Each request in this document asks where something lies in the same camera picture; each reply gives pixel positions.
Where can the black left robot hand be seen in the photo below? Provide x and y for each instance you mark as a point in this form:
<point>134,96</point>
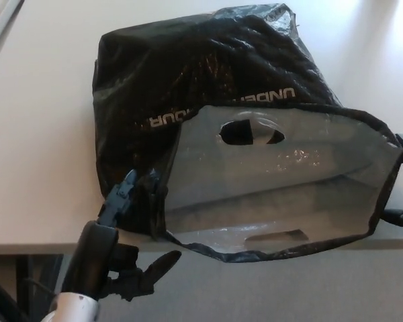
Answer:
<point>94,255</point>

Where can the black printed plastic shopping bag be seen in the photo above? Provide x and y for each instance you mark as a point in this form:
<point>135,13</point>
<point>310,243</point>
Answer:
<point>221,77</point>

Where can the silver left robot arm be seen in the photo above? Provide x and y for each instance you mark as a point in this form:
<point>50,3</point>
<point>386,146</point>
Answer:
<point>74,308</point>

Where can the black metal table leg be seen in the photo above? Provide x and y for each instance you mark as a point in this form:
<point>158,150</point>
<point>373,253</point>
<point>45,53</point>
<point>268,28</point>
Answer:
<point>37,268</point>

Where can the black diagonal tube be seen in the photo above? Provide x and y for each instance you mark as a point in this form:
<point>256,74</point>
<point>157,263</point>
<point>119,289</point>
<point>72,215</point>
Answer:
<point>0,295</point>

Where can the grey metal desk rail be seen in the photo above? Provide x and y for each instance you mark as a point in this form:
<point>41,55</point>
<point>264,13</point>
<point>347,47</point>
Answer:
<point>3,23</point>

